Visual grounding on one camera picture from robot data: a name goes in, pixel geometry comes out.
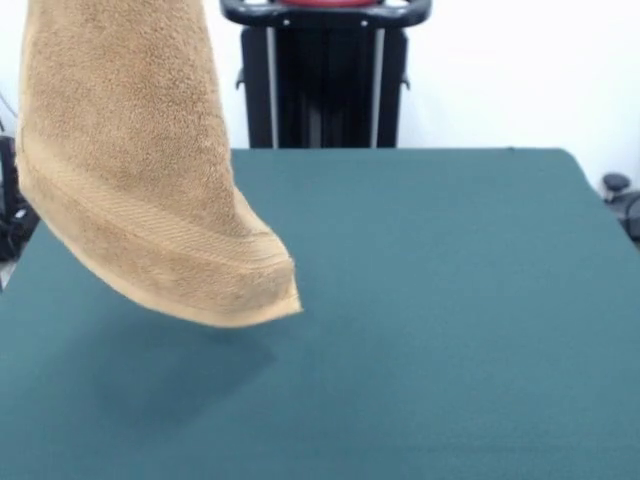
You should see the heap of black cables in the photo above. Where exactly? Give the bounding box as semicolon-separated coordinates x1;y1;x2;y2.
0;164;44;261

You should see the dark green table cloth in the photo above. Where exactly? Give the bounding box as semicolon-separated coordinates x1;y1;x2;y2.
0;146;640;480

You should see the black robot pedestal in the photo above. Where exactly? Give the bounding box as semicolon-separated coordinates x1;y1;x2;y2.
219;0;434;150

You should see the black upright post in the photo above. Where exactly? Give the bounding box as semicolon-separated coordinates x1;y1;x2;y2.
0;133;19;221

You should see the grey swivel chair base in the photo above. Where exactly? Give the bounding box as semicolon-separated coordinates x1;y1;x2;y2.
602;172;640;246

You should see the tan terry towel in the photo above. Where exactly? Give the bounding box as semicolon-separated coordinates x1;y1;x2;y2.
14;0;305;330

